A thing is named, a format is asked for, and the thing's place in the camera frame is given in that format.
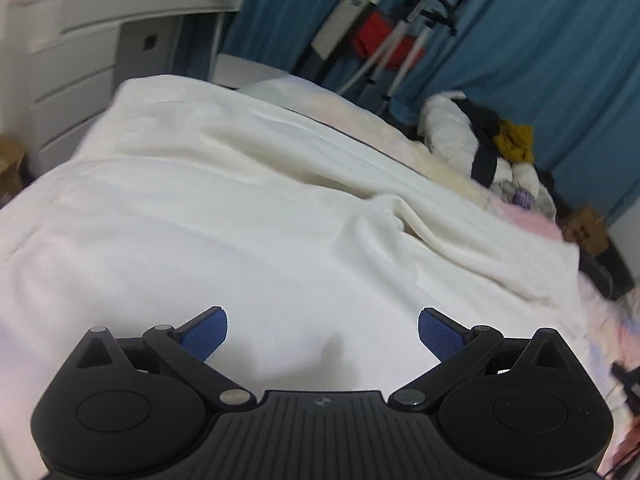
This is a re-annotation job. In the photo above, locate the blue curtain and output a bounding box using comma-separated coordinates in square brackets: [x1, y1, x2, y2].
[220, 0, 640, 221]

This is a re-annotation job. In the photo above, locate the grey folding chair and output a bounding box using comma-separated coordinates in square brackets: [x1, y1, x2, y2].
[295, 0, 381, 86]

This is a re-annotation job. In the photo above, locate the brown cardboard box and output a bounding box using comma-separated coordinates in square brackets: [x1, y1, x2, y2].
[562, 205, 611, 256]
[0, 135, 28, 206]

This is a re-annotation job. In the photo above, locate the black bag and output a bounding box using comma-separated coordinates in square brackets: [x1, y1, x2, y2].
[580, 250, 636, 301]

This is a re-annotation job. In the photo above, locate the white desk with drawers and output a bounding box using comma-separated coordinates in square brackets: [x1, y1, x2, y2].
[0, 0, 248, 181]

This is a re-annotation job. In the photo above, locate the white tripod stand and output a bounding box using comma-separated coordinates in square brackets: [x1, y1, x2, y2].
[335, 0, 458, 106]

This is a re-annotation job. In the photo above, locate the red cloth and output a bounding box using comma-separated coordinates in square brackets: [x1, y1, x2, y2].
[352, 10, 416, 68]

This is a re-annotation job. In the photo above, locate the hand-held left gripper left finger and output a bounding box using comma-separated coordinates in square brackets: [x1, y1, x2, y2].
[75, 306, 256, 411]

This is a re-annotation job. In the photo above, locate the white blanket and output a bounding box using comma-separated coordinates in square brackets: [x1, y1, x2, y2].
[0, 75, 588, 480]

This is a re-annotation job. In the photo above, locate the black garment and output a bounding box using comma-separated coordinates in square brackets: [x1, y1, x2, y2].
[460, 100, 506, 186]

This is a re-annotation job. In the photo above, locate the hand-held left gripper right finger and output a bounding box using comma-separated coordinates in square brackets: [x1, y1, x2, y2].
[387, 307, 571, 411]

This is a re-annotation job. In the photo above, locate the mustard yellow cloth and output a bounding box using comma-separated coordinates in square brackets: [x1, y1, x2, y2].
[492, 120, 536, 163]

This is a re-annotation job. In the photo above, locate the pile of clothes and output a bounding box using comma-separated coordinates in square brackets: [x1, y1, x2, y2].
[417, 91, 556, 216]

